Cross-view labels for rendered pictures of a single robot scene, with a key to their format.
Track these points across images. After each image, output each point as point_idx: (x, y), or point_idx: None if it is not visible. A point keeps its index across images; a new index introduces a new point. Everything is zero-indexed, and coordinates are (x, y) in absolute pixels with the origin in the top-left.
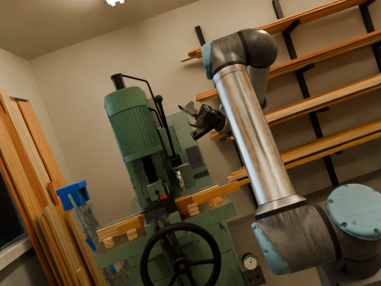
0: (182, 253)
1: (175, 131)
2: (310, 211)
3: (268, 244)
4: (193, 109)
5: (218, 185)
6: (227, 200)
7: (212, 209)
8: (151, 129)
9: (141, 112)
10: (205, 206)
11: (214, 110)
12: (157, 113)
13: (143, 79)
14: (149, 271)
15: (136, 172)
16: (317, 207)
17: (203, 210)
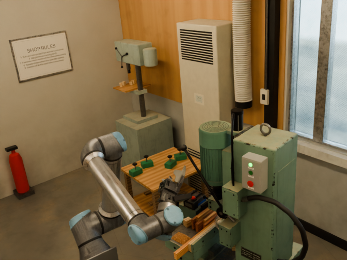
0: None
1: (223, 194)
2: (97, 210)
3: None
4: (177, 177)
5: (188, 243)
6: (171, 239)
7: (175, 229)
8: (202, 164)
9: (199, 147)
10: (188, 234)
11: (160, 188)
12: (231, 167)
13: (231, 130)
14: None
15: None
16: (95, 211)
17: (183, 228)
